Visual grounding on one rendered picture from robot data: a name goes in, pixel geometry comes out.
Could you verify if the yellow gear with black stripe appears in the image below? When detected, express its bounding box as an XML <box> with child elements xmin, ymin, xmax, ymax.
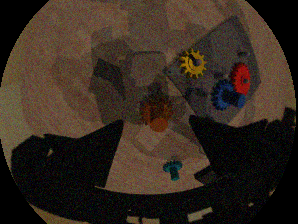
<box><xmin>178</xmin><ymin>48</ymin><xmax>208</xmax><ymax>79</ymax></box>

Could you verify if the red gear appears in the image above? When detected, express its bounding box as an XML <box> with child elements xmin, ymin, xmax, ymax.
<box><xmin>229</xmin><ymin>63</ymin><xmax>251</xmax><ymax>95</ymax></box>

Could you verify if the teal gear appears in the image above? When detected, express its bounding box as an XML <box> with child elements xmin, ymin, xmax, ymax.
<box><xmin>164</xmin><ymin>161</ymin><xmax>182</xmax><ymax>181</ymax></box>

